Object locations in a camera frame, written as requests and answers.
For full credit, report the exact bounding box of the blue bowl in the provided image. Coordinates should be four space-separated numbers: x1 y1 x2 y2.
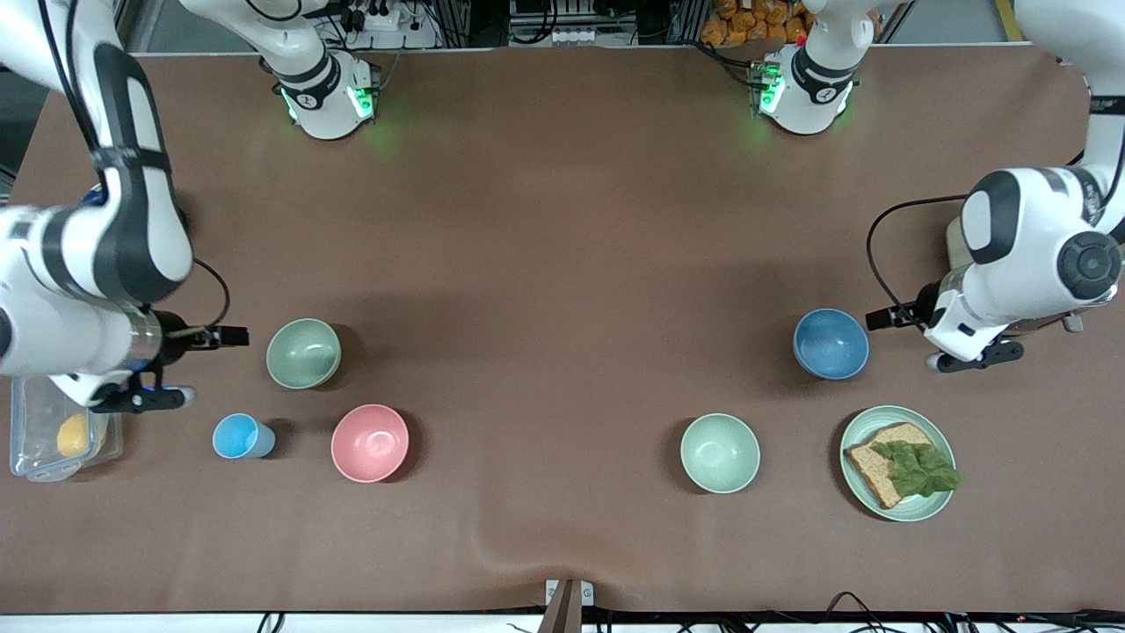
793 308 871 381

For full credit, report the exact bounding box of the sage green bowl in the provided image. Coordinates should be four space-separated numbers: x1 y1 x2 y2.
265 318 342 390

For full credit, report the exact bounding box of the pink bowl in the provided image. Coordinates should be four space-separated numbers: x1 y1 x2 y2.
330 404 410 484

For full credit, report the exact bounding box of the pale mint green bowl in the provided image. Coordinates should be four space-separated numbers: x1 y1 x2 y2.
679 413 762 494

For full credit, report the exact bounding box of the light blue cup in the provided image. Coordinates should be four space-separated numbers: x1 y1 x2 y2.
212 413 276 460

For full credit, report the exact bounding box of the yellow lemon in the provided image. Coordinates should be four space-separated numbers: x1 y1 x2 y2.
56 413 93 458

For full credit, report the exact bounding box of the brown bread slice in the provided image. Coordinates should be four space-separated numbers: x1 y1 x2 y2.
844 422 937 510

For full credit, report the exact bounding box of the green lettuce leaf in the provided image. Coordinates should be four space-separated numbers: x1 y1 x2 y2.
870 440 962 498

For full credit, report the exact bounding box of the clear plastic lidded container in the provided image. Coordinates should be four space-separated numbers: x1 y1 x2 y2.
9 374 124 483

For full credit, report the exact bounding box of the pale green plate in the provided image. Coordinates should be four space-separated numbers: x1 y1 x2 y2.
839 404 957 523

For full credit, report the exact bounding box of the bag of orange snacks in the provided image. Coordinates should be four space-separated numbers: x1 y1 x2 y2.
700 0 809 47

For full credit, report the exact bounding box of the brown table cover mat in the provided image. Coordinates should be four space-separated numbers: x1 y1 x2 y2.
0 44 1125 616

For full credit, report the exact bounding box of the white power strip with plugs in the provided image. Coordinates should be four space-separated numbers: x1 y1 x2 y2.
347 4 403 33

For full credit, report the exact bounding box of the metal table edge bracket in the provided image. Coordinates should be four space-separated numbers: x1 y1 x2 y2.
545 578 595 633

